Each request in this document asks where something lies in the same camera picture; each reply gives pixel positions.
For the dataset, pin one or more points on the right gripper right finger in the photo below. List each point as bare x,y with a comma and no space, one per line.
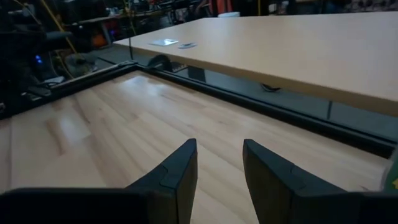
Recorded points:
280,193

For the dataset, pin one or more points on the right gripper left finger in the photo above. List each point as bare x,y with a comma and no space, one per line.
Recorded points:
161,202

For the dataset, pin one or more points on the tan wooden desk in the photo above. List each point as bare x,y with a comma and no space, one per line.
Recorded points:
280,46

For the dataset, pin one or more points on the grey round desk grommet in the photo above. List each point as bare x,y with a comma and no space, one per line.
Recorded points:
187,45

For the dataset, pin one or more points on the white rectangular card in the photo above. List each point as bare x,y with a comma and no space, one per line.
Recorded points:
163,42

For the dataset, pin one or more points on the black aluminium table frame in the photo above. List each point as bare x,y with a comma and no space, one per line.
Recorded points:
280,115

